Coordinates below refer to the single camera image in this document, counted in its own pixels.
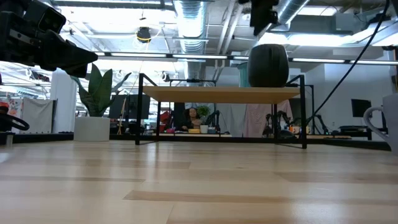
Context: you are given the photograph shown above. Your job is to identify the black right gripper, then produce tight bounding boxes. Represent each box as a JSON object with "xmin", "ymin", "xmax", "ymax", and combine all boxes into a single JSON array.
[{"xmin": 249, "ymin": 0, "xmax": 280, "ymax": 37}]

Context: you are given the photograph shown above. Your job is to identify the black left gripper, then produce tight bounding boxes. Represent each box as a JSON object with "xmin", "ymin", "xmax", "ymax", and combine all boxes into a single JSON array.
[{"xmin": 0, "ymin": 11, "xmax": 99, "ymax": 79}]

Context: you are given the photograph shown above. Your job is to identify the black ribbed coffee mug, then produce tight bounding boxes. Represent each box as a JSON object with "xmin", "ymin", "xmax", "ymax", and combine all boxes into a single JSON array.
[{"xmin": 247, "ymin": 44, "xmax": 290, "ymax": 88}]

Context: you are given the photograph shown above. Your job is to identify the lavender grey coffee mug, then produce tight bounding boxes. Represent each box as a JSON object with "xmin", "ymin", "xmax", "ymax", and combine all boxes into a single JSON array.
[{"xmin": 363, "ymin": 93, "xmax": 398, "ymax": 156}]

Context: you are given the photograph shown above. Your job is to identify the white partition board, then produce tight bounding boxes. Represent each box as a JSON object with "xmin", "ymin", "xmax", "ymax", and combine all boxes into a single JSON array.
[{"xmin": 21, "ymin": 98, "xmax": 57, "ymax": 134}]

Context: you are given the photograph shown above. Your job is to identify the snake plant in white pot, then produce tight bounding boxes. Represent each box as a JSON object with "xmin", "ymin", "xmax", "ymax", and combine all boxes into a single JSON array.
[{"xmin": 70, "ymin": 63, "xmax": 133, "ymax": 142}]

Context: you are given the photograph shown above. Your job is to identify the wide dark monitor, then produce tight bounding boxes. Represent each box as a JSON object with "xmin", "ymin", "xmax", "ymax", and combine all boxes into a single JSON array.
[{"xmin": 108, "ymin": 94, "xmax": 151, "ymax": 121}]

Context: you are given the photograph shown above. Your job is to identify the black hanging ceiling sensor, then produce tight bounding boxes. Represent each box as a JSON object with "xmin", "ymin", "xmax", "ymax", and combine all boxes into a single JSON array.
[{"xmin": 136, "ymin": 26, "xmax": 152, "ymax": 44}]

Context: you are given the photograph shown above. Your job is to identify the wooden shelf riser black legs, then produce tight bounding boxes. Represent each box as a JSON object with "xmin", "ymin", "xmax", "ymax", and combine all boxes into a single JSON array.
[{"xmin": 135, "ymin": 73, "xmax": 308, "ymax": 150}]

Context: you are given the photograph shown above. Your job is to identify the pink hanging cloth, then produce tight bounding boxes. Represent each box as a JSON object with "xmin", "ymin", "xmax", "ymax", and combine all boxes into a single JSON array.
[{"xmin": 244, "ymin": 99, "xmax": 294, "ymax": 138}]

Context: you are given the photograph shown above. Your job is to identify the white hanging cloth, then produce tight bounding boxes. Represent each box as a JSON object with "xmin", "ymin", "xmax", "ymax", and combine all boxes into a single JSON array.
[{"xmin": 216, "ymin": 103, "xmax": 246, "ymax": 138}]

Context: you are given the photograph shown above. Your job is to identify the small plant in white cup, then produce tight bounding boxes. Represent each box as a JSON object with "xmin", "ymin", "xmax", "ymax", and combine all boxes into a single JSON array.
[{"xmin": 197, "ymin": 105, "xmax": 211, "ymax": 135}]

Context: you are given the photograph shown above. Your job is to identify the person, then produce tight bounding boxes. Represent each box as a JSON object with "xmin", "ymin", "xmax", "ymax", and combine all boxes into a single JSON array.
[{"xmin": 182, "ymin": 107, "xmax": 203, "ymax": 132}]

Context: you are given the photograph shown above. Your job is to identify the dark computer monitor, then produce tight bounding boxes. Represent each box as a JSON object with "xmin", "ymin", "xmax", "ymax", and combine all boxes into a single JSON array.
[{"xmin": 351, "ymin": 98, "xmax": 373, "ymax": 118}]

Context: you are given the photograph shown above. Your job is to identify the black side desk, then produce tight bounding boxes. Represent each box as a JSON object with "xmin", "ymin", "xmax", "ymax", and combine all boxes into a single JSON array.
[{"xmin": 338, "ymin": 125, "xmax": 389, "ymax": 141}]

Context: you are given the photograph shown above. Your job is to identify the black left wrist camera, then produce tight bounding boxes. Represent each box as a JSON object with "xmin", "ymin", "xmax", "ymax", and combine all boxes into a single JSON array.
[{"xmin": 23, "ymin": 0, "xmax": 67, "ymax": 34}]

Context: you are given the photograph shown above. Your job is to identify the black aluminium extrusion frame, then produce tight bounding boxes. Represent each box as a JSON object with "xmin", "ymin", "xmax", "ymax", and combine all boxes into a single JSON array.
[{"xmin": 0, "ymin": 132, "xmax": 392, "ymax": 152}]

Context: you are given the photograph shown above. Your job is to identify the black cable loop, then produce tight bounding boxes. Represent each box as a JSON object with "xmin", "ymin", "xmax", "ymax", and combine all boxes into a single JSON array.
[{"xmin": 0, "ymin": 113, "xmax": 30, "ymax": 132}]

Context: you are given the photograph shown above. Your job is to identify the long black arm cable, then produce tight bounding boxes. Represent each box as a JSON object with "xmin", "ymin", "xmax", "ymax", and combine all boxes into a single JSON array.
[{"xmin": 306, "ymin": 0, "xmax": 391, "ymax": 125}]

